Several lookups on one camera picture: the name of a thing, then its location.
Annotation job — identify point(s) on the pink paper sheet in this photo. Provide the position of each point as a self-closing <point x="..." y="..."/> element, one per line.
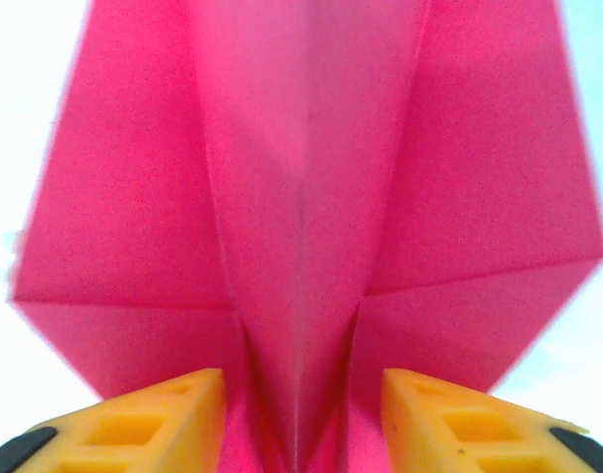
<point x="301" y="197"/>

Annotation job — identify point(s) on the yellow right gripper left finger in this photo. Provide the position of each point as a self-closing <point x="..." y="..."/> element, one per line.
<point x="183" y="443"/>

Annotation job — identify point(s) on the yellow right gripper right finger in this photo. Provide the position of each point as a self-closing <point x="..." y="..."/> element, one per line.
<point x="420" y="443"/>

